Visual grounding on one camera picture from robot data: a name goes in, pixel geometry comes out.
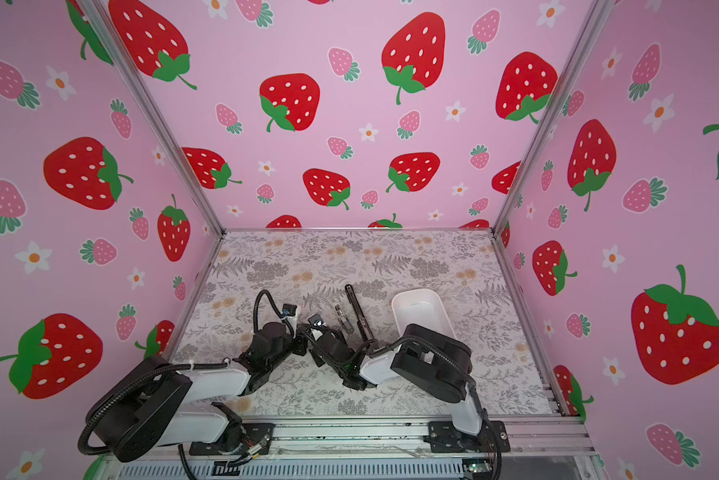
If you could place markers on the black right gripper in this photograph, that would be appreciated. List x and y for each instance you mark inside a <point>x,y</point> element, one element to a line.
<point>312,353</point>

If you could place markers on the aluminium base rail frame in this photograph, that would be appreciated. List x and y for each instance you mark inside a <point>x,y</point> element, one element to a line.
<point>528,446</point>

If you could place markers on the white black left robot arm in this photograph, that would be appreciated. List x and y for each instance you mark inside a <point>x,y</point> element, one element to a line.
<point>162,404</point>

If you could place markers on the aluminium corner post right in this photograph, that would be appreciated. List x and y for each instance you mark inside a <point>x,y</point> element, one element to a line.
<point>587,39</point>

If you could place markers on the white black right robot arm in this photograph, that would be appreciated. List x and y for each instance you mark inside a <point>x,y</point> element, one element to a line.
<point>438,365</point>

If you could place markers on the white plastic tray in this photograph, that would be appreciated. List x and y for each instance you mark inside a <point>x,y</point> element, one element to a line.
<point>424,308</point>

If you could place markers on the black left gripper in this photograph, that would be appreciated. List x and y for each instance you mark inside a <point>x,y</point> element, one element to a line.
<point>301,338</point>

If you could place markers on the aluminium corner post left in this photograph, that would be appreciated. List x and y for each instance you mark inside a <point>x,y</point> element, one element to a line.
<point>102,25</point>

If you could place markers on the aluminium corner post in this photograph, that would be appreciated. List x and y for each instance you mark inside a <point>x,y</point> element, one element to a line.
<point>102,25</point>
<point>587,39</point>

